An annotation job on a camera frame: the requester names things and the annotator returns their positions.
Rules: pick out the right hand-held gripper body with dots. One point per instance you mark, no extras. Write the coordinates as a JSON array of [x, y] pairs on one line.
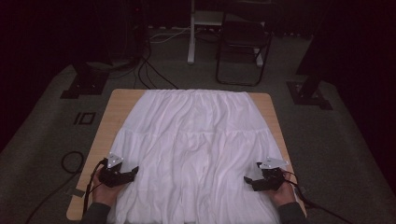
[[271, 181]]

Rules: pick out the white skirt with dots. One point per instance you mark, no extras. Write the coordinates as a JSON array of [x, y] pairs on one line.
[[196, 149]]

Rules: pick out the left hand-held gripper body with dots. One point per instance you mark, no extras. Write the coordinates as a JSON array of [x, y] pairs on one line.
[[112, 178]]

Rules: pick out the white desk frame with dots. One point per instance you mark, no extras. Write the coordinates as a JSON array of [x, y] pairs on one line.
[[191, 40]]

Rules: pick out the person's right hand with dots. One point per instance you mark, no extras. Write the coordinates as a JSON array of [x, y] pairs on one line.
[[284, 194]]

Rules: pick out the black stand with flat base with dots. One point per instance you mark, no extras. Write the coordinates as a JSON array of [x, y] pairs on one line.
[[308, 93], [85, 84]]

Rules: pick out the dark equipment cabinet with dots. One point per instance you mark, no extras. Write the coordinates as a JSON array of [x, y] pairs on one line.
[[130, 28]]

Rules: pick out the black folding chair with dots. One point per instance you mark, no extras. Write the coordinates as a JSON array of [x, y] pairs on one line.
[[243, 37]]

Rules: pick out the person's left hand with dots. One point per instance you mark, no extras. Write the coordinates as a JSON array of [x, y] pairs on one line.
[[104, 194]]

